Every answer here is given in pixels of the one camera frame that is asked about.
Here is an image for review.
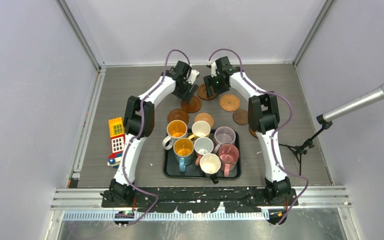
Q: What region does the blue mug orange inside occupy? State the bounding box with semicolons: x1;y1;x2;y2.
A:
173;137;194;173

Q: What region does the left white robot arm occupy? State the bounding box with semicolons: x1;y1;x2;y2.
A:
102;61;200;207

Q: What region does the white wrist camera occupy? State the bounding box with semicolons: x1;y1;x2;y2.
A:
206;60;217;77
186;69;200;85

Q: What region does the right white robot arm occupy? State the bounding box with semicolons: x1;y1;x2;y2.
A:
203;56;292;205

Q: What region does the white mug pink handle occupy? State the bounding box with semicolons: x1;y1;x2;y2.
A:
194;137;214;166

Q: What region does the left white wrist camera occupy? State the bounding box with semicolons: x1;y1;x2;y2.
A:
186;69;200;85

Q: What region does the lilac mug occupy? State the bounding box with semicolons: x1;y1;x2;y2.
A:
213;126;236;154

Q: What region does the white mug orange inside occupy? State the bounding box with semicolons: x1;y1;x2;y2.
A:
162;120;188;150

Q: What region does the dark brown wooden coaster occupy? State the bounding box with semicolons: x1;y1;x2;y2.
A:
232;109;248;125

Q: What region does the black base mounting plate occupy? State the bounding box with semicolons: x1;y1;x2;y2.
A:
100;186;297;214

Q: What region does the silver microphone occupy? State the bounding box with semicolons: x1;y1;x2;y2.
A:
316;83;384;125

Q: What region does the woven rattan coaster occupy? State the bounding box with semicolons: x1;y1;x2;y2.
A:
219;94;241;112
194;112;215;128

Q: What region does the white mug black handle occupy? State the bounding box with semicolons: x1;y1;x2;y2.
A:
199;153;221;184

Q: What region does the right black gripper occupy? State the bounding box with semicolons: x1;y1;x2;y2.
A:
203;72;229;98

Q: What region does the cream mug yellow handle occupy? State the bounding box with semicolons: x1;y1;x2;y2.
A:
187;120;211;142

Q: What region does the black serving tray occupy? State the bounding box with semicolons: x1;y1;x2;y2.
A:
163;128;242;180

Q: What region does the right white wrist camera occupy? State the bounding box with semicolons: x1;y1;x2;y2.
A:
206;60;217;77

